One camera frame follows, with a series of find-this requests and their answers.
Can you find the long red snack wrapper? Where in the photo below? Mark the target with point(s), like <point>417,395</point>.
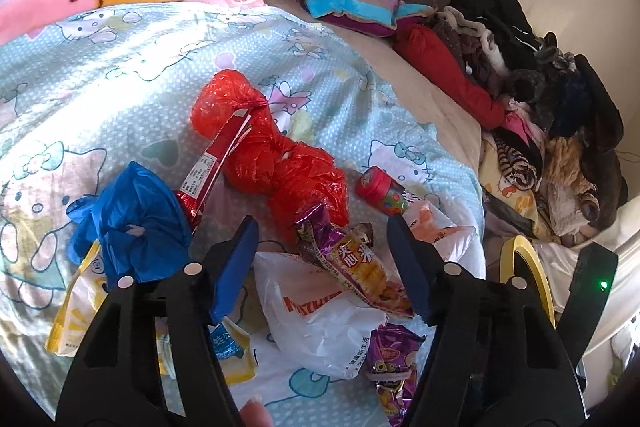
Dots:
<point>205,167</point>

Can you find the pile of clothes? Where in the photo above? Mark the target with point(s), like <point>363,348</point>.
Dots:
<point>565,117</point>

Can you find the light blue cartoon quilt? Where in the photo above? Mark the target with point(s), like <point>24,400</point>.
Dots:
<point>150,72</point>

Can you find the blue and yellow packet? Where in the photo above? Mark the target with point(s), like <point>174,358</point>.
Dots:
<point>230,347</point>

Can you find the white plastic bag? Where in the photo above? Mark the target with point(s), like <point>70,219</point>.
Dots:
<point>320,327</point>

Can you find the yellow and white packet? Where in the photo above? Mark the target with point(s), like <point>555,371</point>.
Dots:
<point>75,312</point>

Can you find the purple yellow snack wrapper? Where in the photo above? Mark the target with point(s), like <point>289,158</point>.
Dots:
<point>365,277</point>

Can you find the purple cartoon snack packet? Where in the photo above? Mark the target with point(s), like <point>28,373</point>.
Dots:
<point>395,357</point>

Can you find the red plastic bag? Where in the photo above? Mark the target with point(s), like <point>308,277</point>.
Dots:
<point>255,152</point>

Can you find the white and orange packet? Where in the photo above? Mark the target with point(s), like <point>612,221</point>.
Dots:
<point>435,227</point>

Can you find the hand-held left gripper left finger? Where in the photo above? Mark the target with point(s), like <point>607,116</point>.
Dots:
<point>235,267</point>

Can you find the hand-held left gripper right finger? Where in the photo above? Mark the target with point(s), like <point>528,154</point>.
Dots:
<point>410,267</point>

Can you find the blue plastic bag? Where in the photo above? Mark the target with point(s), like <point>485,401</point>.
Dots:
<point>140,217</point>

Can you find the black jacket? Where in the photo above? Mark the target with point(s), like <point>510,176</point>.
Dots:
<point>500,17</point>

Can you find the yellow cartoon blanket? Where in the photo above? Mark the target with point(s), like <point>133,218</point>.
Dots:
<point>520,202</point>

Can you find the red-capped candy tube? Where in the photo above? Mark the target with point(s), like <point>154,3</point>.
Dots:
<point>380,187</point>

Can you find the person's left hand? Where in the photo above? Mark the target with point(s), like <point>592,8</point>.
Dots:
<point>256,414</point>

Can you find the purple foil wrapper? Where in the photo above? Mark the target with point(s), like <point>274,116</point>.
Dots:
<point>312,232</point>

